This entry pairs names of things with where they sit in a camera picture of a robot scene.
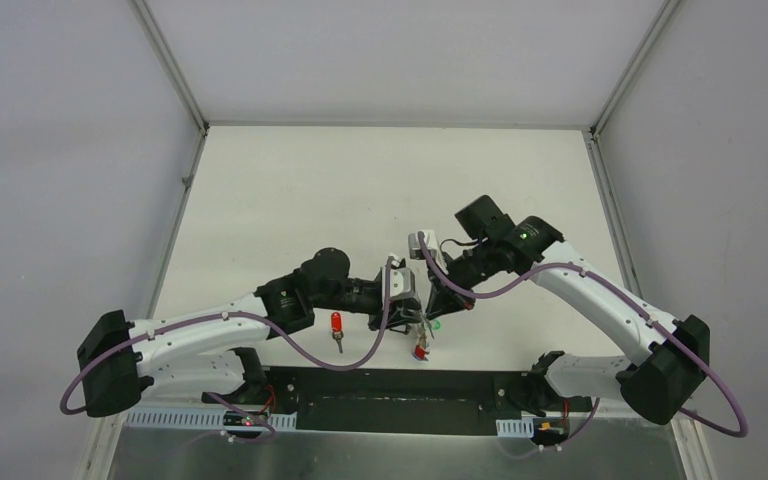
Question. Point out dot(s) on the metal keyring plate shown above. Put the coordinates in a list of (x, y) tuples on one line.
[(424, 335)]

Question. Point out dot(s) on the aluminium front rail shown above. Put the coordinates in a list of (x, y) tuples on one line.
[(655, 392)]

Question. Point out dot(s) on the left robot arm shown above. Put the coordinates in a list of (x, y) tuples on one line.
[(123, 361)]

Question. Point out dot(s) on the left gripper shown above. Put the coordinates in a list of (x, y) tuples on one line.
[(408, 315)]

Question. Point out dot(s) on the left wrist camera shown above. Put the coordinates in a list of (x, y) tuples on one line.
[(398, 280)]

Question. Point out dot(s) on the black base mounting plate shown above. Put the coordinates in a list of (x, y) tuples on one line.
[(428, 402)]

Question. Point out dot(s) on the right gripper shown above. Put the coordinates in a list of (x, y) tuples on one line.
[(445, 299)]

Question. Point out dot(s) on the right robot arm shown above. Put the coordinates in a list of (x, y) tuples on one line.
[(661, 359)]

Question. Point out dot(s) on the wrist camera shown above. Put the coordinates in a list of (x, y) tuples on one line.
[(422, 242), (398, 280)]

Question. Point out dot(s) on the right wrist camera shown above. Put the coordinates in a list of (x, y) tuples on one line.
[(422, 242)]

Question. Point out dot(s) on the red tag key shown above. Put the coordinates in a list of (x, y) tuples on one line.
[(337, 333)]

